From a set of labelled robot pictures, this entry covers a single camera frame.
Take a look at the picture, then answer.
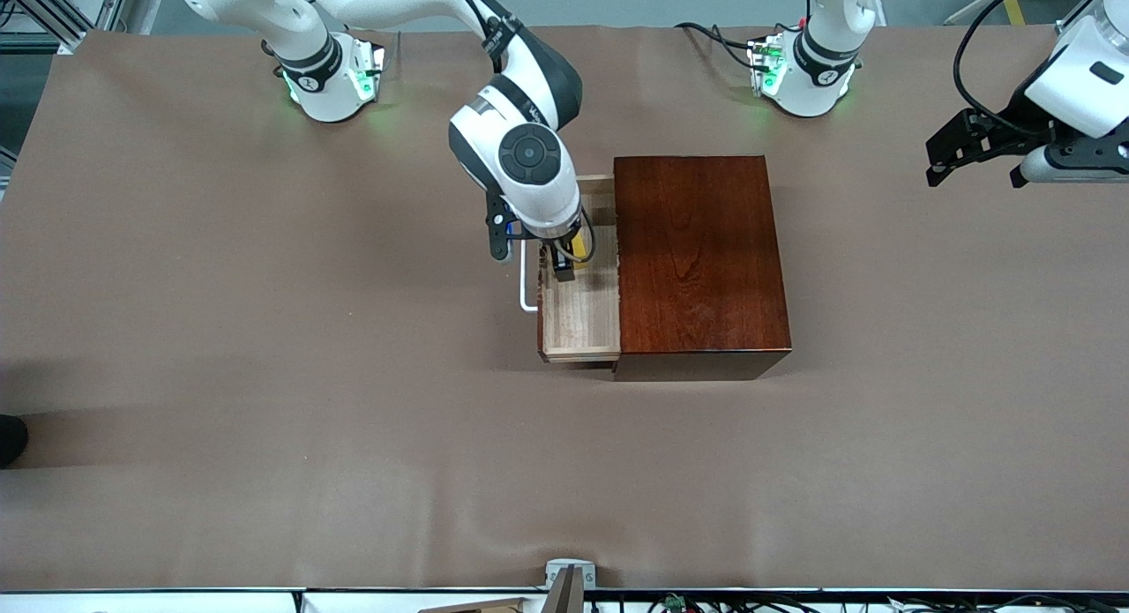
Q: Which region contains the wooden drawer with white handle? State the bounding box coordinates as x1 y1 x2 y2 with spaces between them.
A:
519 174 624 365

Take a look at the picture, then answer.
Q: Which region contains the grey metal bar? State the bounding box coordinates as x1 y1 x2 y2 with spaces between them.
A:
942 0 1033 27

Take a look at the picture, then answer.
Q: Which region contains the dark brown wooden cabinet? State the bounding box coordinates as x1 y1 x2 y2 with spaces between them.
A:
611 154 793 383

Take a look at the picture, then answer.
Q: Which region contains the brown table cloth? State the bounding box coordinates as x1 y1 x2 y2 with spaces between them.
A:
0 25 1129 593

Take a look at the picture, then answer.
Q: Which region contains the light wooden board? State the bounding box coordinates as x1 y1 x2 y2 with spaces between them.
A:
416 597 527 613

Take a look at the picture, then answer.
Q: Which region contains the black round object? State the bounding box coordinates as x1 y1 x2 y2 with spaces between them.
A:
0 414 30 469

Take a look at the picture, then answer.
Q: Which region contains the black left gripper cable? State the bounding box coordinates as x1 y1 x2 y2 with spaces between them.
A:
951 0 1055 139

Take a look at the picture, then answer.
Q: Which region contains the aluminium profile post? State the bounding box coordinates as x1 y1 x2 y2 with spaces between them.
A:
1055 0 1105 34

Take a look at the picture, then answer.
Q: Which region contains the black left arm base cable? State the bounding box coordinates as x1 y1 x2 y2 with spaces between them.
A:
674 20 761 71

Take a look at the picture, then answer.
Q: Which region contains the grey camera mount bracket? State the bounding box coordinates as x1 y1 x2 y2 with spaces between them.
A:
544 557 597 613

